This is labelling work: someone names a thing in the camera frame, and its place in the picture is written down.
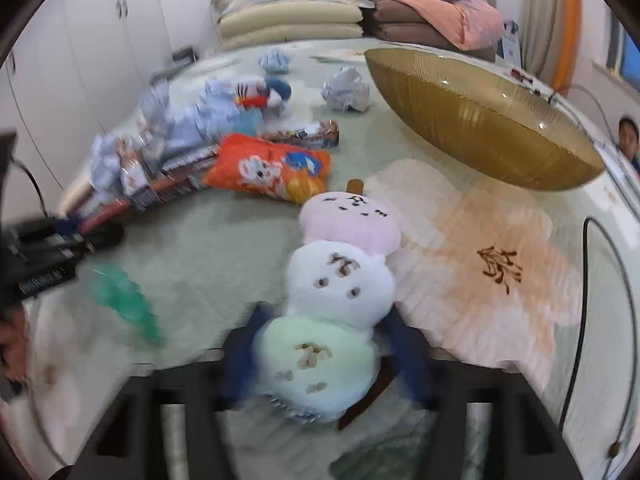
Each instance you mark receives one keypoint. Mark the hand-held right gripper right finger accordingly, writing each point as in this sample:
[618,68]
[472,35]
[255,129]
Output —
[412,360]

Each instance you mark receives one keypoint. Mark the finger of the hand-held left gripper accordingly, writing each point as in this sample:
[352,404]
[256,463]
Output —
[95,237]

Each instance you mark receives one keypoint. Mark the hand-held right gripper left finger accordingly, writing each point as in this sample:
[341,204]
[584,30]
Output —
[240,360]

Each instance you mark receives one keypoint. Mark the three-ball plush skewer toy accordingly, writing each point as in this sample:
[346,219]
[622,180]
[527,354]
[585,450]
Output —
[340,285]

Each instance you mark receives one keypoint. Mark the orange printed plush pouch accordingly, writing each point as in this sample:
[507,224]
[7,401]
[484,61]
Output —
[260,165]

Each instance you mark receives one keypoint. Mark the white blue duck plush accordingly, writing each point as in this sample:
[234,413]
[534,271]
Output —
[270,91]

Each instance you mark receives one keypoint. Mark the gold ribbed glass plate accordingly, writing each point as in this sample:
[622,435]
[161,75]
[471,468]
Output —
[475,120]

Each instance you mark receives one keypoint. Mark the floral green bedsheet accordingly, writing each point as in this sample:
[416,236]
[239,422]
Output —
[200,260]

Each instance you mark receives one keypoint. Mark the pile of magazines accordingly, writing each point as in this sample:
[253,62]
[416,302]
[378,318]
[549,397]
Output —
[175,62]

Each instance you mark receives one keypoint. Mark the white wardrobe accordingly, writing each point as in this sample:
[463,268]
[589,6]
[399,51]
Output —
[75,35]

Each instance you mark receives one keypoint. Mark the blue white paper bag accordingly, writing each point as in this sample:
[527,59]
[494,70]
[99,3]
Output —
[509,42]

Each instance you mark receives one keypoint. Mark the beige orange curtain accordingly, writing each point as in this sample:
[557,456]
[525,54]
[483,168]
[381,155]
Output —
[550,10]

